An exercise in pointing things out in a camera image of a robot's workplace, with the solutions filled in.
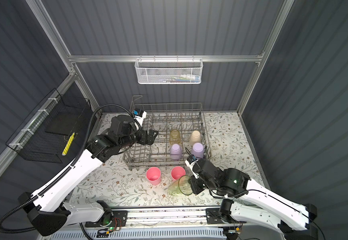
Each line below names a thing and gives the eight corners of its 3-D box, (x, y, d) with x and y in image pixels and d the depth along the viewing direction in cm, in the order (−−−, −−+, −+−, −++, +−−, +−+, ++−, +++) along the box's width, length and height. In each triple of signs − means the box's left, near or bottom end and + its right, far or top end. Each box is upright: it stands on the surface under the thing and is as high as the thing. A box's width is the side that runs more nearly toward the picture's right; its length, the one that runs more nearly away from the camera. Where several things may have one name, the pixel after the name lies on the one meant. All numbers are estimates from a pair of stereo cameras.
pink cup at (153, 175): (147, 187, 85) (144, 181, 77) (149, 173, 91) (146, 166, 83) (160, 187, 85) (158, 181, 77) (161, 173, 91) (160, 166, 83)
